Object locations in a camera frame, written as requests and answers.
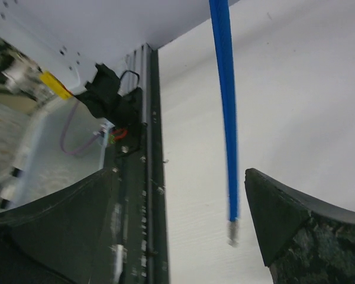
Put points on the blue cable lock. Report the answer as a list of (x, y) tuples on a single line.
[(221, 28)]

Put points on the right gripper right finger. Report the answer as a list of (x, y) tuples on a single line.
[(302, 239)]

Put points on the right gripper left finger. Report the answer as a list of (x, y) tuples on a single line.
[(64, 237)]

